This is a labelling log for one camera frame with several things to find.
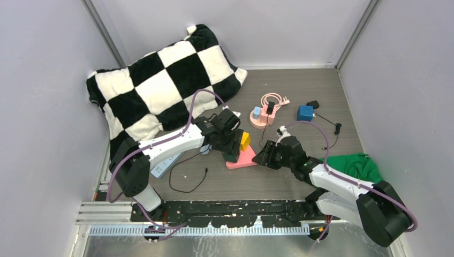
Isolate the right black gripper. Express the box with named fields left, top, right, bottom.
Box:
left=252, top=140, right=294, bottom=170

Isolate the yellow cube socket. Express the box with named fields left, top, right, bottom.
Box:
left=239, top=132, right=251, bottom=152

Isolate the dark green cube socket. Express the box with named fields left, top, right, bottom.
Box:
left=222, top=149, right=240, bottom=163

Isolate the pink cube socket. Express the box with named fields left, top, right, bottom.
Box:
left=259, top=105, right=277, bottom=125

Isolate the light blue plug adapter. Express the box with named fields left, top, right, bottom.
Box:
left=252, top=107, right=261, bottom=120

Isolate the blue cube socket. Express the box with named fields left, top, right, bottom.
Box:
left=297, top=105, right=314, bottom=122

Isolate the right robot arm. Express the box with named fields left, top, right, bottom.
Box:
left=252, top=136, right=417, bottom=247

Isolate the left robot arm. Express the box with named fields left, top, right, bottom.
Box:
left=109, top=108, right=244, bottom=222

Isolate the pink triangular power strip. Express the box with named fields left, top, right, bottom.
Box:
left=225, top=146, right=256, bottom=170

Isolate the pink round power strip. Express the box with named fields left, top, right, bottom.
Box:
left=249, top=93, right=290, bottom=129

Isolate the light blue power strip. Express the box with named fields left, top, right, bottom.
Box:
left=150, top=152, right=185, bottom=179

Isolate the green cloth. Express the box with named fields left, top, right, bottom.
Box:
left=327, top=153, right=383, bottom=184

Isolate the black white checkered pillow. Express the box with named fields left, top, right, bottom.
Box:
left=86, top=24, right=248, bottom=156

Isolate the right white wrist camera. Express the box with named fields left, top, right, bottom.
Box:
left=277, top=125, right=291, bottom=142

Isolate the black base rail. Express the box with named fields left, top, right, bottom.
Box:
left=148, top=200, right=329, bottom=228

